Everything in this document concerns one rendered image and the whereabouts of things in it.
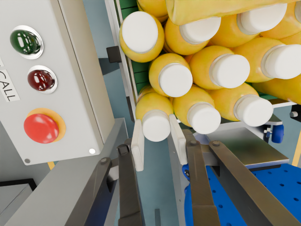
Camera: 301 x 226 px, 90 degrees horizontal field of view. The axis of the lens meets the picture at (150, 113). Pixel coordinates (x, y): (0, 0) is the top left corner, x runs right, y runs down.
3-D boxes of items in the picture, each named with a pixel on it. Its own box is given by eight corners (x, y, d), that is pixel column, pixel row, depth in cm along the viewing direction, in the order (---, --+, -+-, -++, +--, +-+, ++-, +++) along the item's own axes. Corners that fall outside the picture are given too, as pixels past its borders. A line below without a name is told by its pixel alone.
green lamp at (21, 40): (23, 57, 15) (12, 57, 14) (12, 32, 14) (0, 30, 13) (44, 53, 15) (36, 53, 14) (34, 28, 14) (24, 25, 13)
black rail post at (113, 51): (118, 63, 34) (109, 64, 27) (114, 48, 33) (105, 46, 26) (127, 61, 34) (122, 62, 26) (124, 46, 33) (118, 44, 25)
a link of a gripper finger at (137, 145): (143, 171, 15) (136, 172, 15) (144, 136, 22) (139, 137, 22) (138, 146, 14) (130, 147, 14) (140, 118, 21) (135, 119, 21)
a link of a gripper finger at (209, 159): (191, 156, 13) (225, 151, 13) (179, 129, 18) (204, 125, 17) (191, 170, 13) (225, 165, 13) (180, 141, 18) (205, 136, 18)
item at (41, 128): (37, 141, 18) (30, 147, 17) (24, 114, 17) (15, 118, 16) (66, 136, 18) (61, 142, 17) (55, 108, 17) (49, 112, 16)
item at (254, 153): (205, 141, 39) (230, 178, 27) (204, 132, 38) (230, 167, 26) (244, 135, 38) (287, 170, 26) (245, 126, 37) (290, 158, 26)
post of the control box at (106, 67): (129, 63, 119) (64, 86, 26) (128, 58, 118) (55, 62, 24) (134, 62, 119) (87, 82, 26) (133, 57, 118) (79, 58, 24)
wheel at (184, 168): (195, 186, 36) (200, 181, 37) (194, 171, 34) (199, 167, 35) (181, 176, 39) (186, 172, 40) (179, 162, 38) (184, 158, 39)
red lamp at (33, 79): (37, 92, 16) (29, 94, 15) (28, 70, 15) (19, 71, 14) (58, 88, 16) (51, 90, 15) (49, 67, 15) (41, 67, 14)
